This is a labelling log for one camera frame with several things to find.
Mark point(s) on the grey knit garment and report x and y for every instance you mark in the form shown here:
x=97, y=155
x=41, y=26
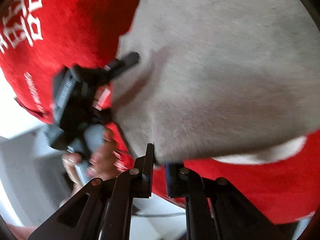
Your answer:
x=235, y=80

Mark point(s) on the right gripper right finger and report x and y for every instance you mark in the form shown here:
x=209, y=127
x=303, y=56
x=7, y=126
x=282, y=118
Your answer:
x=216, y=209

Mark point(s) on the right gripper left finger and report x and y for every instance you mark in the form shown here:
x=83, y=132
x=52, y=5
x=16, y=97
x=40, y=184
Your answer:
x=102, y=209

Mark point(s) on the person's left hand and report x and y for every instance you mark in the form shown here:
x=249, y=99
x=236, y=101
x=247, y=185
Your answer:
x=102, y=163

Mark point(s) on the red wedding bedspread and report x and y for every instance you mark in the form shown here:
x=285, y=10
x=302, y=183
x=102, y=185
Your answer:
x=40, y=37

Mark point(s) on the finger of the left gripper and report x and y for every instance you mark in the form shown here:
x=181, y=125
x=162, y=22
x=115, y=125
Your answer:
x=118, y=66

